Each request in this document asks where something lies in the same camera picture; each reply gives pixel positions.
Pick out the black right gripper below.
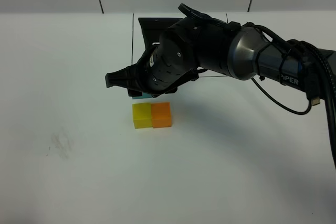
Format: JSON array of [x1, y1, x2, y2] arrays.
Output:
[[105, 28, 200, 98]]

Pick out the blue block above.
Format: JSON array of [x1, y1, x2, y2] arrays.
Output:
[[132, 93, 152, 100]]

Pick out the yellow block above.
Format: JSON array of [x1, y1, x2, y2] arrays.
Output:
[[132, 103, 152, 129]]

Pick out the orange block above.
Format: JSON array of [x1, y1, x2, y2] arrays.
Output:
[[151, 102, 172, 128]]

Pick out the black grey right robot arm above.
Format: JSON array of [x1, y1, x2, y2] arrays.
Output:
[[105, 4, 335, 98]]

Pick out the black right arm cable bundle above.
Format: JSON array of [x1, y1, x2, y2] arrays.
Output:
[[246, 23, 336, 169]]

